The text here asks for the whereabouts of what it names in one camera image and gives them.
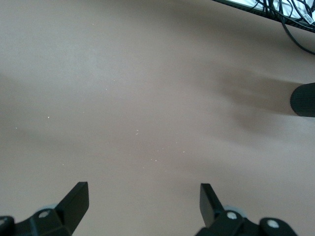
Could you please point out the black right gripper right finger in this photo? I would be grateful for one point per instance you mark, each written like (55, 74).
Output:
(209, 206)

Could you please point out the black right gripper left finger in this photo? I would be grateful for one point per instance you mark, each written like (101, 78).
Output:
(73, 204)

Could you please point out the black cylindrical padded post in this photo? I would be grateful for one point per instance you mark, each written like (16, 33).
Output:
(304, 100)

